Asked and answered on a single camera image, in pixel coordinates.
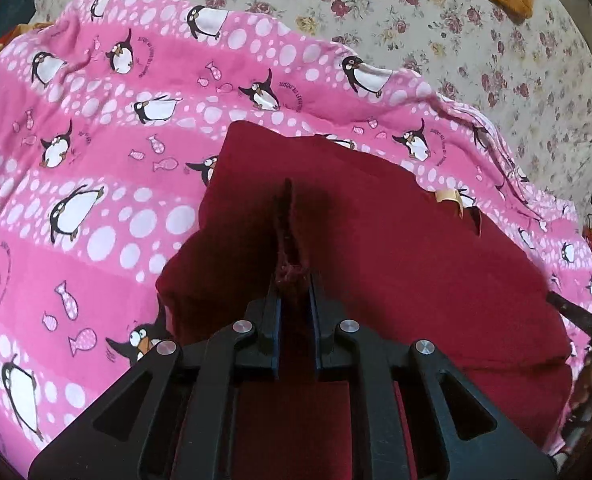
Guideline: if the dark red garment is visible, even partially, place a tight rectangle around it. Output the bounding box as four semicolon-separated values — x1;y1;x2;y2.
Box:
156;121;574;480

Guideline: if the floral bedsheet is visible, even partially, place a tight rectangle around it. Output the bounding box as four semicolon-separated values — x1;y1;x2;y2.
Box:
33;0;592;216

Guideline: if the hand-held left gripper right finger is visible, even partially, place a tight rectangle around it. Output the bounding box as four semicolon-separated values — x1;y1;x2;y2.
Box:
306;275;557;480

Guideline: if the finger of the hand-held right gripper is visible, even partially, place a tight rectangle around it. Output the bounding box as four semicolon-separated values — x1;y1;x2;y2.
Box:
546;290;592;353

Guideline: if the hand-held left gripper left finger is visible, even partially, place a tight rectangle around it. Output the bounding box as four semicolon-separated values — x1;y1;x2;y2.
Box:
28;280;283;480

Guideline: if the pink penguin print blanket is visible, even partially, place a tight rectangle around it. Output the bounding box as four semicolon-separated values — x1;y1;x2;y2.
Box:
0;0;592;466

